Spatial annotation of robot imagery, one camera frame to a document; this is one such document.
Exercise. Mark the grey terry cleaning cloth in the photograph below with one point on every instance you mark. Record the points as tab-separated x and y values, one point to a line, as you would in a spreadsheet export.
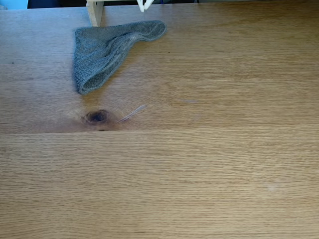
94	54

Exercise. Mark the dark background furniture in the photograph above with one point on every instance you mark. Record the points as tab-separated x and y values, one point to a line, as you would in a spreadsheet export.
49	3

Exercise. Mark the light blue background object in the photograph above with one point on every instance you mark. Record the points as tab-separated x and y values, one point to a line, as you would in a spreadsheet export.
12	3

